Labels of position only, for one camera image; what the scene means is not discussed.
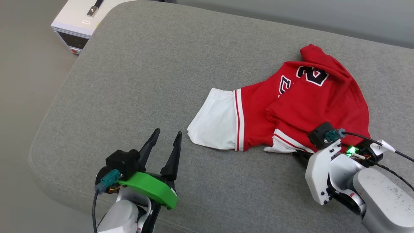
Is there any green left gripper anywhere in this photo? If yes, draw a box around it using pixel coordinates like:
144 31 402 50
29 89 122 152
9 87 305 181
118 128 182 209

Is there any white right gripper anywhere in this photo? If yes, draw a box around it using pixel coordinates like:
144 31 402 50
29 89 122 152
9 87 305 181
293 139 342 206

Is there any red and white jersey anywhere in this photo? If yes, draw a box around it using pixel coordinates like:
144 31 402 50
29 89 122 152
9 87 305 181
187 44 371 154

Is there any grey fabric sofa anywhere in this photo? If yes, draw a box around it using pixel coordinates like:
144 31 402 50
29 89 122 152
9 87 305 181
28 0 414 233

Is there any white power supply box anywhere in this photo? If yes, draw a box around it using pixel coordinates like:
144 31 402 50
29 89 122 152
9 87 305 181
51 0 130 55

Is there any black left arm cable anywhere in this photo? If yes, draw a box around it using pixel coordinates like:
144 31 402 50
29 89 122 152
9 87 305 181
92 169 121 233

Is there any white cable label tag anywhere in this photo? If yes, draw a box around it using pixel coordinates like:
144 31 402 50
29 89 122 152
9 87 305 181
370 140 396 152

